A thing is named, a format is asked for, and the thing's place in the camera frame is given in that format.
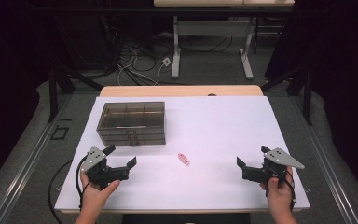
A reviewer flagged white-legged desk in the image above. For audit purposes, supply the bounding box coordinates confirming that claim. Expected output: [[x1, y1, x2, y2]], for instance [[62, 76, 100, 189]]
[[153, 0, 296, 80]]

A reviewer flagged person's left hand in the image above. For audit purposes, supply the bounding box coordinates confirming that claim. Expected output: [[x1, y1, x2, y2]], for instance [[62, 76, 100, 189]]
[[79, 172, 121, 216]]

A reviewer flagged person's right hand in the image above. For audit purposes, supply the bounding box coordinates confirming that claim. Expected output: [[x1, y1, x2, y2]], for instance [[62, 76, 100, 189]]
[[259, 166, 295, 216]]

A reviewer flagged bundle of black floor cables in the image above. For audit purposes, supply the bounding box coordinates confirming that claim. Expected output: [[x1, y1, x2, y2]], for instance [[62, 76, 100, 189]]
[[99, 18, 234, 87]]

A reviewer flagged pink hair clip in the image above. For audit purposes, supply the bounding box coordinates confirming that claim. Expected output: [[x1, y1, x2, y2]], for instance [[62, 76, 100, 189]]
[[177, 152, 190, 166]]

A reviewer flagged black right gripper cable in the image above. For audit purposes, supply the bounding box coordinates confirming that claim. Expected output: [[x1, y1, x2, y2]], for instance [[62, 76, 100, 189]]
[[283, 172, 298, 213]]

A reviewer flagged white floor cable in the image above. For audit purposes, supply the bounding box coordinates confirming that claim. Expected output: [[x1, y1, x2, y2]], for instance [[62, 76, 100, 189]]
[[117, 49, 169, 87]]

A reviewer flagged translucent brown drawer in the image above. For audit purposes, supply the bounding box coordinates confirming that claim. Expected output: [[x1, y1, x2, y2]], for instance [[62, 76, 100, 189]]
[[97, 130, 167, 147]]

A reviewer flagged wooden table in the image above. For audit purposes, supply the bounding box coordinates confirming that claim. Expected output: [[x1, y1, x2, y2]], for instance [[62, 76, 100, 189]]
[[60, 85, 306, 215]]

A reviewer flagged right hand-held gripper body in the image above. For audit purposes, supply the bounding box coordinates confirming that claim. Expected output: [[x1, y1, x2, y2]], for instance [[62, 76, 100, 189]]
[[242, 147, 306, 184]]

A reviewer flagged translucent brown storage box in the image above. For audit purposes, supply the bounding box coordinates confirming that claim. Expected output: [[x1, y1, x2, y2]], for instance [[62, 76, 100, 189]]
[[96, 101, 167, 147]]

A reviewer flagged metal floor rail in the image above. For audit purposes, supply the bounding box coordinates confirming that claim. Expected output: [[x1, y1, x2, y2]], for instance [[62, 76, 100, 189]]
[[267, 96, 358, 224], [0, 92, 73, 224]]

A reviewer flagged white table sheet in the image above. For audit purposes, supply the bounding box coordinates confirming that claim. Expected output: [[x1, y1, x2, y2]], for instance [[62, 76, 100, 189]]
[[54, 95, 311, 211]]

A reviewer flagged black curtain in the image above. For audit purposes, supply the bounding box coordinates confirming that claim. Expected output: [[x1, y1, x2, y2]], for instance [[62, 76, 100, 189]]
[[0, 0, 49, 197], [265, 0, 358, 200]]

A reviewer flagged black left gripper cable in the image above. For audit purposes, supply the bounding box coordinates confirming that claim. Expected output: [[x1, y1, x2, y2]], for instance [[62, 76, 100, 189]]
[[75, 155, 91, 210]]

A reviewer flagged black metal stand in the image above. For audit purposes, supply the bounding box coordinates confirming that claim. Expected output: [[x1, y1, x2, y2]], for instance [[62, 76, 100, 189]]
[[47, 62, 104, 124], [260, 63, 313, 126]]

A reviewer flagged long black cable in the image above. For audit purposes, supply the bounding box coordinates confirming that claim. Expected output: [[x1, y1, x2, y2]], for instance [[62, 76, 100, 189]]
[[47, 159, 74, 224]]

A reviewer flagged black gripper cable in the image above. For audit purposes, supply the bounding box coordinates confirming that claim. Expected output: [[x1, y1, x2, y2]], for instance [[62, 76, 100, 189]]
[[283, 172, 298, 213], [75, 155, 91, 210]]

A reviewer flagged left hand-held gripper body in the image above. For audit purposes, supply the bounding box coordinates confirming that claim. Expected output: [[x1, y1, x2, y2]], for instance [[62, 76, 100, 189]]
[[80, 146, 130, 190]]

